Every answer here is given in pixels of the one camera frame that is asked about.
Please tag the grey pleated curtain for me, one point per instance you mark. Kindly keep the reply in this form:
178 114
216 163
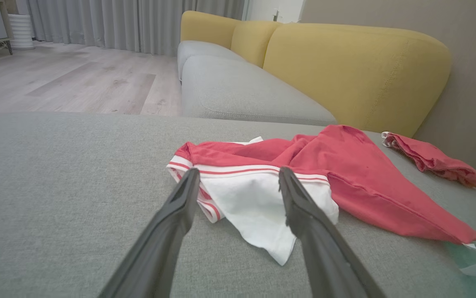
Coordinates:
138 22

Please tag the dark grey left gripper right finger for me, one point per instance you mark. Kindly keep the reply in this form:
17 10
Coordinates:
325 252

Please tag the large grey sofa chaise cushion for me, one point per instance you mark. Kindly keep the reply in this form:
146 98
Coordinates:
68 186

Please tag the white ribbed cylinder pot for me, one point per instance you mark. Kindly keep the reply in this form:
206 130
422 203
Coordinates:
21 32

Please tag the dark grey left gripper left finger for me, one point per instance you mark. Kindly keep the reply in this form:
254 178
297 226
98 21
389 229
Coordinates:
159 244

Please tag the red shorts white trim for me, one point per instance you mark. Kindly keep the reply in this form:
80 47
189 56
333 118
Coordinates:
432 159

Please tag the grey sofa seat cushion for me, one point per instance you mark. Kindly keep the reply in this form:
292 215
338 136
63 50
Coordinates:
246 91
205 49

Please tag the wide yellow sofa back cushion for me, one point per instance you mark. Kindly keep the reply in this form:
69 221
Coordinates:
358 74

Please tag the red jersey with lettering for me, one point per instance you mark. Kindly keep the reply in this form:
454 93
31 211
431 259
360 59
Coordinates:
366 178

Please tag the narrow yellow sofa back cushion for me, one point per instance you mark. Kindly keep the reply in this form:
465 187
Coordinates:
252 41

